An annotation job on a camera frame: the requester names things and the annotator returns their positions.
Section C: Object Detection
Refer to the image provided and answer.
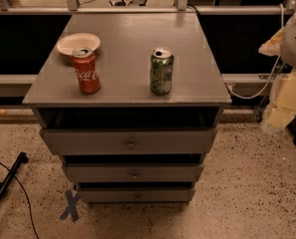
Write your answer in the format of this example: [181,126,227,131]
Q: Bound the white cable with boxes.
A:
[225,3,285,101]

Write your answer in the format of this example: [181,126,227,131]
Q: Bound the grey drawer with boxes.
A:
[62,163,203,183]
[78,188,195,203]
[41,128,216,155]

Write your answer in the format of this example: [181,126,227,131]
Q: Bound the white paper plate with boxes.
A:
[56,33,101,56]

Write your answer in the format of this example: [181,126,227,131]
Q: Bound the black floor cable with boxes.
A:
[0,150,41,239]

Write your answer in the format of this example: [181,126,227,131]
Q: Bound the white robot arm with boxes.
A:
[258,9,296,134]

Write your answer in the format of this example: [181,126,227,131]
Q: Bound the bottom grey drawer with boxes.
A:
[78,188,195,203]

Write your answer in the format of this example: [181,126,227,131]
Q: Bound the grey drawer cabinet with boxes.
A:
[24,13,230,191]

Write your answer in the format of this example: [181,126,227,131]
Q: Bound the black stand leg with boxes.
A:
[0,151,28,201]

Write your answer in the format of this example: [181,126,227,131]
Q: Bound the top grey drawer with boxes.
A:
[41,128,216,155]

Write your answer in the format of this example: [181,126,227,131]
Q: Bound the red Coca-Cola can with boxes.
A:
[71,47,101,95]

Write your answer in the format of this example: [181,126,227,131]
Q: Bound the middle grey drawer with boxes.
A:
[62,163,203,183]

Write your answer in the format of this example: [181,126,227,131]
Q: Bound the green soda can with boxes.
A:
[149,47,174,96]

